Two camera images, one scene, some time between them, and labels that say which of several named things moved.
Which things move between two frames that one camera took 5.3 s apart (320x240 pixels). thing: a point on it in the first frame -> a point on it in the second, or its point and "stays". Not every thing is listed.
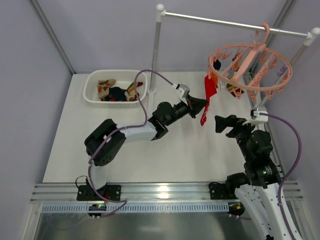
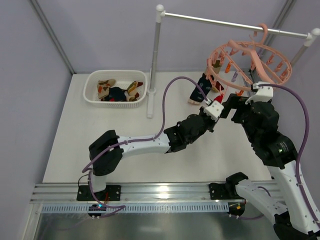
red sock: [211, 89] -> [218, 98]
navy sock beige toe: [117, 94] stays
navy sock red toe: [217, 65] -> [197, 97]
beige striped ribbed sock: [230, 86] -> [216, 65]
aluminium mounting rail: [68, 192] stays
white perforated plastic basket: [123, 78] stays
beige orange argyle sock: [103, 87] stays
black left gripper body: [189, 109] -> [208, 118]
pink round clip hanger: [251, 67] stays
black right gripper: [233, 126] -> [236, 102]
